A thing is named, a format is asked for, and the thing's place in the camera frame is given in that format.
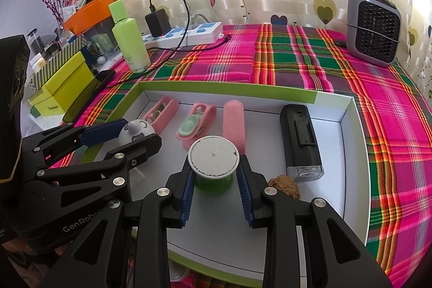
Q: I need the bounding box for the plaid pink green tablecloth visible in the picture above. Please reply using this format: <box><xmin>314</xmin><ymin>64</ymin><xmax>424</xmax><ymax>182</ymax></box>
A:
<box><xmin>50</xmin><ymin>22</ymin><xmax>432</xmax><ymax>288</ymax></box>

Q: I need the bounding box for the black smartphone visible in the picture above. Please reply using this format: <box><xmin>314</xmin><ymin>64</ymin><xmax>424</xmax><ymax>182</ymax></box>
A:
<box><xmin>62</xmin><ymin>69</ymin><xmax>116</xmax><ymax>124</ymax></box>

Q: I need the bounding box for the striped patterned box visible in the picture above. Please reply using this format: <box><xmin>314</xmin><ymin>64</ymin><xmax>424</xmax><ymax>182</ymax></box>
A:
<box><xmin>24</xmin><ymin>36</ymin><xmax>88</xmax><ymax>98</ymax></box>

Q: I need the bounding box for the grey portable heater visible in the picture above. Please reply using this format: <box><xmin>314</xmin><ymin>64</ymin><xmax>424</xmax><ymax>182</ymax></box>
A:
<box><xmin>346</xmin><ymin>0</ymin><xmax>401</xmax><ymax>67</ymax></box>

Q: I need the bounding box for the white blue power strip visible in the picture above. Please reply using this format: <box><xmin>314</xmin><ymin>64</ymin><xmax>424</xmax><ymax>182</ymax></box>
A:
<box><xmin>142</xmin><ymin>22</ymin><xmax>224</xmax><ymax>50</ymax></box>

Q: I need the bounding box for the white round smiley figure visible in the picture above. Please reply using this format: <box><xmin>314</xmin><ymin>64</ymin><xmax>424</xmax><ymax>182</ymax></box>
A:
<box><xmin>118</xmin><ymin>119</ymin><xmax>155</xmax><ymax>146</ymax></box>

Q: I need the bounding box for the orange storage box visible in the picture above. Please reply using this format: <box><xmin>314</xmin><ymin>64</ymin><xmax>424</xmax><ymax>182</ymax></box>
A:
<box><xmin>63</xmin><ymin>0</ymin><xmax>118</xmax><ymax>36</ymax></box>

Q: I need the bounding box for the green lotion bottle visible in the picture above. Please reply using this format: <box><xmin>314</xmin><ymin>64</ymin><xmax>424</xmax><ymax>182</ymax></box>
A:
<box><xmin>108</xmin><ymin>0</ymin><xmax>151</xmax><ymax>73</ymax></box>

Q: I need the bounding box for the green white spool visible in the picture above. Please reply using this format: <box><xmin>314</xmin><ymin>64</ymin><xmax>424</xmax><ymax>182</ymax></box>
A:
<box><xmin>187</xmin><ymin>136</ymin><xmax>240</xmax><ymax>194</ymax></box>

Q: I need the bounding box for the brown walnut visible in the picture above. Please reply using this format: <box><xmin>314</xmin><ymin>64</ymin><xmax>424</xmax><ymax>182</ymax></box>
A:
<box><xmin>268</xmin><ymin>175</ymin><xmax>301</xmax><ymax>200</ymax></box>

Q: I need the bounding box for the black power adapter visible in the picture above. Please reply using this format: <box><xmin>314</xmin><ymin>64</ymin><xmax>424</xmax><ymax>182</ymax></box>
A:
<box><xmin>145</xmin><ymin>9</ymin><xmax>172</xmax><ymax>37</ymax></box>

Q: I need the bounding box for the white shallow box tray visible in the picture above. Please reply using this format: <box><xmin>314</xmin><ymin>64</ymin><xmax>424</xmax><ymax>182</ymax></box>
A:
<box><xmin>108</xmin><ymin>81</ymin><xmax>370</xmax><ymax>287</ymax></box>

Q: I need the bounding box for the pink clip with green disc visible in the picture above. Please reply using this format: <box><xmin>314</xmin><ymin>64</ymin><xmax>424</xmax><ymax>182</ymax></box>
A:
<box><xmin>176</xmin><ymin>102</ymin><xmax>217</xmax><ymax>149</ymax></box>

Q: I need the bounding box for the yellow-green box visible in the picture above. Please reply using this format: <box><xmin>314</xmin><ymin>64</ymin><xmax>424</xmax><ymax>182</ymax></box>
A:
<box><xmin>29</xmin><ymin>51</ymin><xmax>94</xmax><ymax>116</ymax></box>

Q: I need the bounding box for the black charging cable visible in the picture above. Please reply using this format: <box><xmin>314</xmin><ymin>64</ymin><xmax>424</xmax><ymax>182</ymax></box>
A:
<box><xmin>101</xmin><ymin>0</ymin><xmax>232</xmax><ymax>90</ymax></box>

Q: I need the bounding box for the black rectangular device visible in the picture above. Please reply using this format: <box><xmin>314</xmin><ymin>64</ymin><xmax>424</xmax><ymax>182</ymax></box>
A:
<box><xmin>280</xmin><ymin>104</ymin><xmax>324</xmax><ymax>182</ymax></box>

